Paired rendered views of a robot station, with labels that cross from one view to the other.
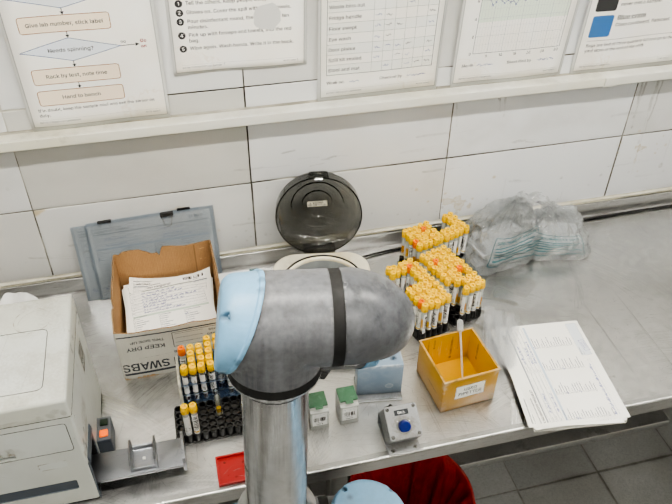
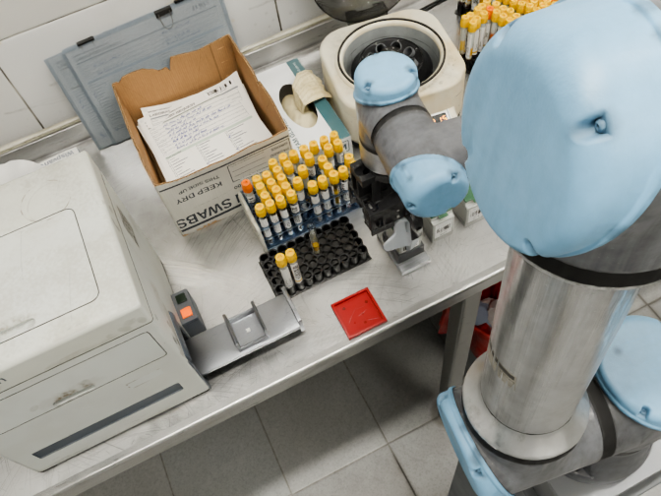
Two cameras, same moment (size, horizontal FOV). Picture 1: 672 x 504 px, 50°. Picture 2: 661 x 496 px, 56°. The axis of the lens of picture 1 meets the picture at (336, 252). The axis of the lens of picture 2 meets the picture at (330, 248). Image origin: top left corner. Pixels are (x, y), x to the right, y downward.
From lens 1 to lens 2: 59 cm
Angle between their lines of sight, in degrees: 19
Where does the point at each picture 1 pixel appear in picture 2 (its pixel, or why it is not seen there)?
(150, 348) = (205, 192)
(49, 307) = (62, 175)
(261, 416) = (586, 307)
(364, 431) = not seen: hidden behind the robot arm
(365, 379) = not seen: hidden behind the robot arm
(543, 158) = not seen: outside the picture
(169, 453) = (276, 316)
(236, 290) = (599, 50)
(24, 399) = (81, 318)
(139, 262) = (148, 86)
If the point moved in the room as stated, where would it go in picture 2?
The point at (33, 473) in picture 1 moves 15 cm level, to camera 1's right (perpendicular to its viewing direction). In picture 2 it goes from (123, 393) to (230, 368)
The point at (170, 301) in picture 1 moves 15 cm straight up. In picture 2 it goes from (204, 126) to (178, 65)
